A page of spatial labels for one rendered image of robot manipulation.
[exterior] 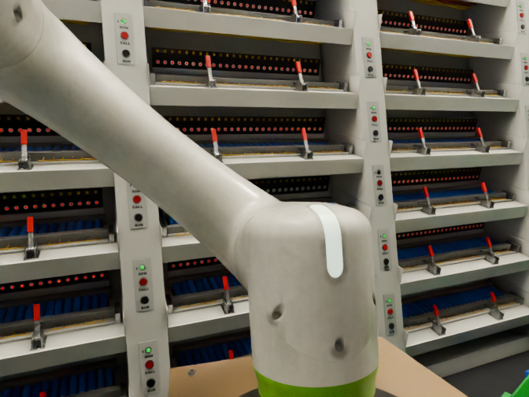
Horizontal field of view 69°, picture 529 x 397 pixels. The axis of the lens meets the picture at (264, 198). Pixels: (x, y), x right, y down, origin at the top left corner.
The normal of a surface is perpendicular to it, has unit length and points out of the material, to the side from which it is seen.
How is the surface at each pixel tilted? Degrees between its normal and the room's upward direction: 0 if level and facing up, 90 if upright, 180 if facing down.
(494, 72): 90
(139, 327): 90
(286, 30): 111
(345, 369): 92
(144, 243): 90
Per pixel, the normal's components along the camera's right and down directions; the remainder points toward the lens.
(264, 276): -0.69, 0.04
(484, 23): -0.93, 0.07
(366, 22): 0.37, -0.04
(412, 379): -0.06, -1.00
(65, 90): 0.25, 0.14
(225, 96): 0.36, 0.32
